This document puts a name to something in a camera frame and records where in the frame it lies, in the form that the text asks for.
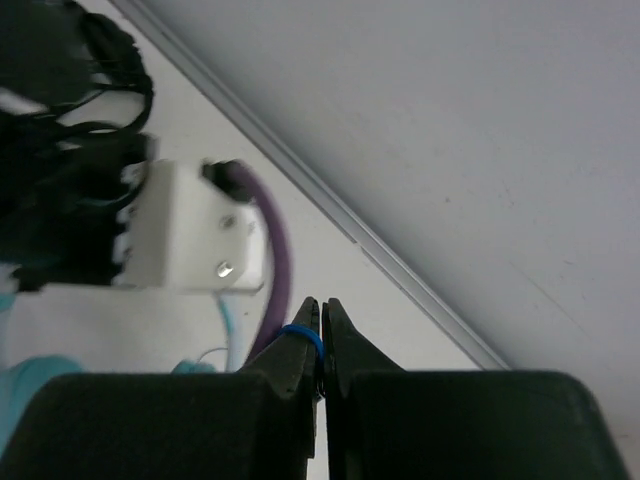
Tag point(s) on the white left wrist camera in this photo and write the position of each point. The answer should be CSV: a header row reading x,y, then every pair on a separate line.
x,y
183,233

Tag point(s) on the teal cat-ear headphones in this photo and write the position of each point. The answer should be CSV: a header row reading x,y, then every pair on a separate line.
x,y
67,331

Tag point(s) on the aluminium table frame rail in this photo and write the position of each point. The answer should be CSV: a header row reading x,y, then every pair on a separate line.
x,y
311,185

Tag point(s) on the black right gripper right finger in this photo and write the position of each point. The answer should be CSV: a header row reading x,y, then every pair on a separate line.
x,y
385,422

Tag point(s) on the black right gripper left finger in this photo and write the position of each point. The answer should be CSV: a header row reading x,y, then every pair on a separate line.
x,y
256,423

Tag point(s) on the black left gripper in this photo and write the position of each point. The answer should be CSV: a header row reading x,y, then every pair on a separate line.
x,y
73,169

